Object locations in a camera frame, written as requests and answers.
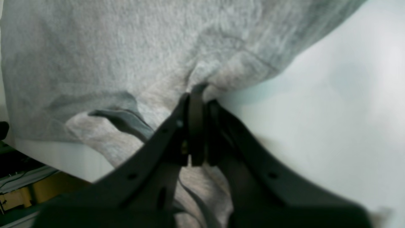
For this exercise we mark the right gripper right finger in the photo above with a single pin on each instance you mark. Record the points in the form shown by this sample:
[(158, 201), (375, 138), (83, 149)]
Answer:
[(265, 193)]

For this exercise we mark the grey t-shirt with black lettering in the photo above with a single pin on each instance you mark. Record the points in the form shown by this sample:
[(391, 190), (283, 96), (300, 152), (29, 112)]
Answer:
[(108, 73)]

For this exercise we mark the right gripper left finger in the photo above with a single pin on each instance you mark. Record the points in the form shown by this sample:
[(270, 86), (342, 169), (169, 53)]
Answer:
[(139, 193)]

